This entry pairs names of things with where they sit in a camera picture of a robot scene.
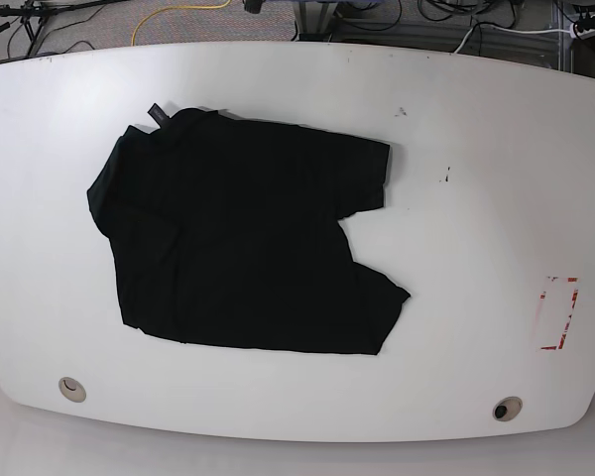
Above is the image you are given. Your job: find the white cable on floor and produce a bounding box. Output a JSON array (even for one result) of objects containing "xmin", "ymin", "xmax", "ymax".
[{"xmin": 453, "ymin": 24, "xmax": 574, "ymax": 55}]

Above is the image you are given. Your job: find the table cable grommet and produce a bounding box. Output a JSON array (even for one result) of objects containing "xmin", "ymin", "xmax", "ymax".
[
  {"xmin": 492, "ymin": 397, "xmax": 523, "ymax": 422},
  {"xmin": 59, "ymin": 377, "xmax": 87, "ymax": 404}
]

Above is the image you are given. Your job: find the black T-shirt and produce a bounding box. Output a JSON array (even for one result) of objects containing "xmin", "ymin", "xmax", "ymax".
[{"xmin": 87, "ymin": 107, "xmax": 410, "ymax": 355}]

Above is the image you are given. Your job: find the aluminium frame post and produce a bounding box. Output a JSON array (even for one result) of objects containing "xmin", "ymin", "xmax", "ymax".
[{"xmin": 293, "ymin": 1, "xmax": 339, "ymax": 42}]

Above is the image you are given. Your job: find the yellow cable on floor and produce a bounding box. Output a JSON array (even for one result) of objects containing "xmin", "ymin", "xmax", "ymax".
[{"xmin": 131, "ymin": 0, "xmax": 232, "ymax": 47}]

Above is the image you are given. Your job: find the black tripod stand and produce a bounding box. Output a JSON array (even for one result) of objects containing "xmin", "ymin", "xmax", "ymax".
[{"xmin": 0, "ymin": 0, "xmax": 124, "ymax": 59}]

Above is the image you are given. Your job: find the red tape rectangle marking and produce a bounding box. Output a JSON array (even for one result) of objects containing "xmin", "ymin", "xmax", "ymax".
[{"xmin": 535, "ymin": 276, "xmax": 579, "ymax": 351}]

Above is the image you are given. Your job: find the white power strip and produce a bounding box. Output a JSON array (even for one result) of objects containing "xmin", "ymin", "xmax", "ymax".
[{"xmin": 570, "ymin": 15, "xmax": 595, "ymax": 40}]

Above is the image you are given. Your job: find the right table cable grommet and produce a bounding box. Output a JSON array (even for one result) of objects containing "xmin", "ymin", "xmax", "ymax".
[{"xmin": 492, "ymin": 397, "xmax": 523, "ymax": 422}]

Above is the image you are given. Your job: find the left table cable grommet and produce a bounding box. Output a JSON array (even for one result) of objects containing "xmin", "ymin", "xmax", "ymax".
[{"xmin": 59, "ymin": 377, "xmax": 87, "ymax": 404}]

